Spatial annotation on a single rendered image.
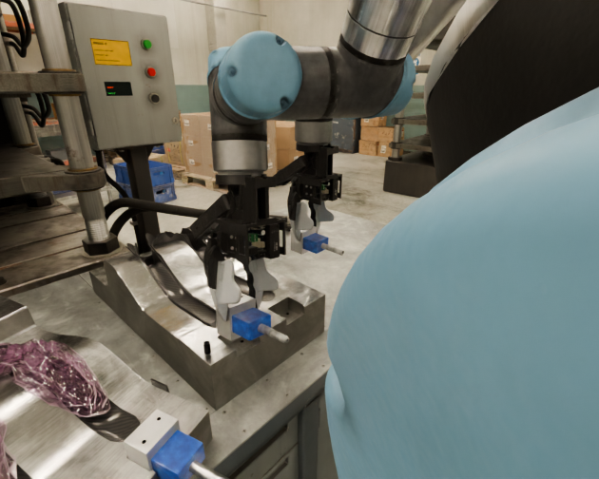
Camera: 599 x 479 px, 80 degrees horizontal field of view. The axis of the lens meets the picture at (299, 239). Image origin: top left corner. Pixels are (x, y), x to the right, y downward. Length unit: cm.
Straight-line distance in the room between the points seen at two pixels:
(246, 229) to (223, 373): 23
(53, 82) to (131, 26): 36
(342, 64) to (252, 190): 18
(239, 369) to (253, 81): 42
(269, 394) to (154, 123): 102
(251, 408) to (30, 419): 28
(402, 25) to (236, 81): 16
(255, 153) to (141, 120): 91
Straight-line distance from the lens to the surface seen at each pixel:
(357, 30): 40
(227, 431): 59
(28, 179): 120
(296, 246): 81
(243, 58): 36
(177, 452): 49
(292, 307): 68
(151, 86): 137
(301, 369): 66
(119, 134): 133
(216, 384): 58
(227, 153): 47
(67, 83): 112
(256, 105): 36
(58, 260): 126
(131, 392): 59
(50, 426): 58
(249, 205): 47
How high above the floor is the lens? 125
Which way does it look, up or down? 23 degrees down
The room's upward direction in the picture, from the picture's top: straight up
